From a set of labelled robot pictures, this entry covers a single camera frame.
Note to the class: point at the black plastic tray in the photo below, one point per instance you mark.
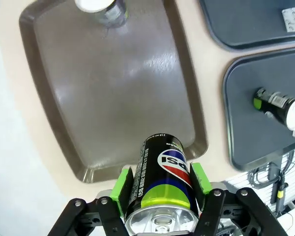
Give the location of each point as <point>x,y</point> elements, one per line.
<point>236,24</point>
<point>248,137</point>

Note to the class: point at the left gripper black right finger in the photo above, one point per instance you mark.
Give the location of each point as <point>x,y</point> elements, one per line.
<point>226,216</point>

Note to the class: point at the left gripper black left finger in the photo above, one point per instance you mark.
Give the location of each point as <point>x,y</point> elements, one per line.
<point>105,216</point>

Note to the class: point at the black plug yellow label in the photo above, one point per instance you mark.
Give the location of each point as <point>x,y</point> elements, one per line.
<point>280,196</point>

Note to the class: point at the grey patterned drink can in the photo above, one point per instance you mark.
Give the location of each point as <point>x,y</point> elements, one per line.
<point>108,14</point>

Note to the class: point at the brown plastic tray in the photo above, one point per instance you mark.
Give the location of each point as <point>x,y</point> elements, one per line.
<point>113,86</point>

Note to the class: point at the white slatted panel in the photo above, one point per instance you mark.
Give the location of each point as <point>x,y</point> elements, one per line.
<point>238,184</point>

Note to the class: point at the black Pepsi can green band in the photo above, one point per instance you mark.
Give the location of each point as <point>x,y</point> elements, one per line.
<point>273,103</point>
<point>162,186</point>

